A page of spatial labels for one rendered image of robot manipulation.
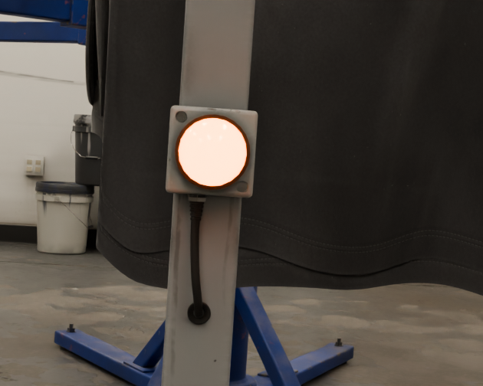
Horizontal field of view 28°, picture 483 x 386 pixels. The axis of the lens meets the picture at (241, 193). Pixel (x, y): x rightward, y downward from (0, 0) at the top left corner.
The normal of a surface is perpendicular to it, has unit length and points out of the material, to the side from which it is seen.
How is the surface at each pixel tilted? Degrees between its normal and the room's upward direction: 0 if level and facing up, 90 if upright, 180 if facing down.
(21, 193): 90
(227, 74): 90
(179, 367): 90
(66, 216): 93
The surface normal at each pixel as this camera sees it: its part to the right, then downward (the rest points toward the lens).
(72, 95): 0.07, 0.06
